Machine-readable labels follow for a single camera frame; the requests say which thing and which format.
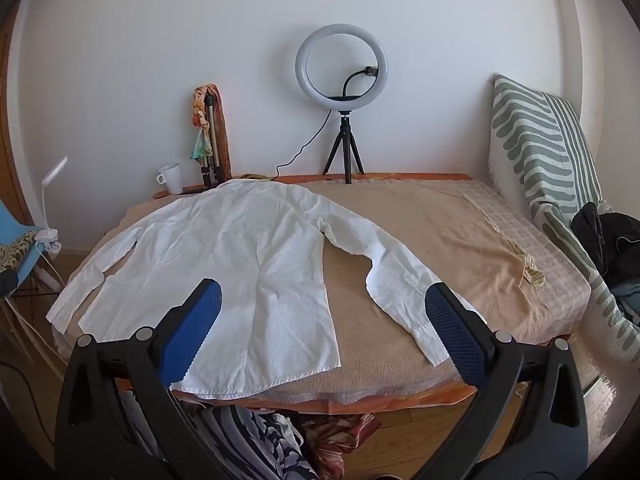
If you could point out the white clip desk lamp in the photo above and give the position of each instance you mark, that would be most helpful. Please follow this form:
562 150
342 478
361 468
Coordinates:
57 167

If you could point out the small striped cloth piece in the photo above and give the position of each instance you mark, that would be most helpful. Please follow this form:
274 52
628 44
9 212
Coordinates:
535 275

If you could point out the blue cloth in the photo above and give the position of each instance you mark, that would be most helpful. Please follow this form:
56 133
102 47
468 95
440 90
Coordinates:
627 300

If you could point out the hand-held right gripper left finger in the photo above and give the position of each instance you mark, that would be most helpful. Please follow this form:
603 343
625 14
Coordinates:
195 330

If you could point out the reddish patterned cloth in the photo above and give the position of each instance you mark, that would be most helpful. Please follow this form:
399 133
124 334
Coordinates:
340 435

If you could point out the green striped cushion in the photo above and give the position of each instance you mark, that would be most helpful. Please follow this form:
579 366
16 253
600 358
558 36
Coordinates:
530 135

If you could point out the leopard print cloth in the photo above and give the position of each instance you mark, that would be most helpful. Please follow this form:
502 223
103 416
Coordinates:
15 252

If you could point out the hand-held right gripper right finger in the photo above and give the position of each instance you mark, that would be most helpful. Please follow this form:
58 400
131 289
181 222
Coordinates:
452 330

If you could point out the white mug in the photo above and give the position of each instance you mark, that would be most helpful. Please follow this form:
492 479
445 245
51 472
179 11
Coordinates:
172 180

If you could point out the beige terry blanket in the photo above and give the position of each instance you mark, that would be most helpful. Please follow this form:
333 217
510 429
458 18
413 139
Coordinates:
400 220

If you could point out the person's dark striped clothing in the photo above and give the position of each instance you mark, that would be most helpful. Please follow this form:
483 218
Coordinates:
250 440

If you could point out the orange patterned cloth strip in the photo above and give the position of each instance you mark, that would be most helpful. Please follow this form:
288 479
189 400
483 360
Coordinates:
227 135

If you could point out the colourful knotted scarf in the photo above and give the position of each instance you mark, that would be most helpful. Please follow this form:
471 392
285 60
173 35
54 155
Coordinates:
197 110

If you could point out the white long-sleeved shirt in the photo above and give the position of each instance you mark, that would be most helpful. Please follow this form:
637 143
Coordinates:
250 240

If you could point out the folded silver tripod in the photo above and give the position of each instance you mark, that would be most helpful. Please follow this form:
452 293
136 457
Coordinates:
212 125

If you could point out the dark clothes pile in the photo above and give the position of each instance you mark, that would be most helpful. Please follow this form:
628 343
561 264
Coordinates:
615 240

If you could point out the blue chair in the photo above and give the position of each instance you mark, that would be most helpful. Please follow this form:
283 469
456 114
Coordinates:
10 225

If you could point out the pale checkered cloth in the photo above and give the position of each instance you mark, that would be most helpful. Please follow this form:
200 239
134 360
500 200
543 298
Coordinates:
540 260

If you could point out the small black tripod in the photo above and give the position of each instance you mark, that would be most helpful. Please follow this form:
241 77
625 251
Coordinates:
344 130

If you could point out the orange patterned bed sheet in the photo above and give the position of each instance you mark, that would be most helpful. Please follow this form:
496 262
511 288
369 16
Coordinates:
400 397

